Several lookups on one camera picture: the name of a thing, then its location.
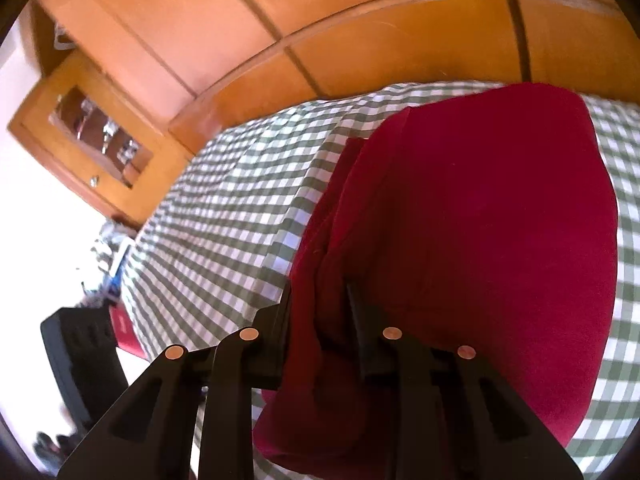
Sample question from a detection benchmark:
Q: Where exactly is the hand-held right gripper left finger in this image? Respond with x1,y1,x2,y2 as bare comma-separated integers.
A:
57,280,294,480

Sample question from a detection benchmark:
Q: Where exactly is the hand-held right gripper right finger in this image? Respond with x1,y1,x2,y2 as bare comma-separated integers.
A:
345,280,584,480

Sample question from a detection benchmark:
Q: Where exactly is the red long-sleeved shirt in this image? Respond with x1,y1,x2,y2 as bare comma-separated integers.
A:
252,82,621,476

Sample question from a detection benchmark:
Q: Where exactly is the green white checked bedspread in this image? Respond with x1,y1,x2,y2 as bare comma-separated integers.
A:
120,80,640,480

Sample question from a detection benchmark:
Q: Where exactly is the pile of assorted items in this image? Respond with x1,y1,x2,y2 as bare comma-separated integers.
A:
77,220,137,307

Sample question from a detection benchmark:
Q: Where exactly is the black ribbed object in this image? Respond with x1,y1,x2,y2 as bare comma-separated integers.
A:
40,306,131,436

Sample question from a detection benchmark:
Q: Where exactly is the wooden glass-door cabinet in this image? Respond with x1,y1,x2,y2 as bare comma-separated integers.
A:
7,52,193,226

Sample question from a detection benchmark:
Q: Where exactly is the wooden wardrobe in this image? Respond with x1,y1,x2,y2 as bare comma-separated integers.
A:
30,0,640,161

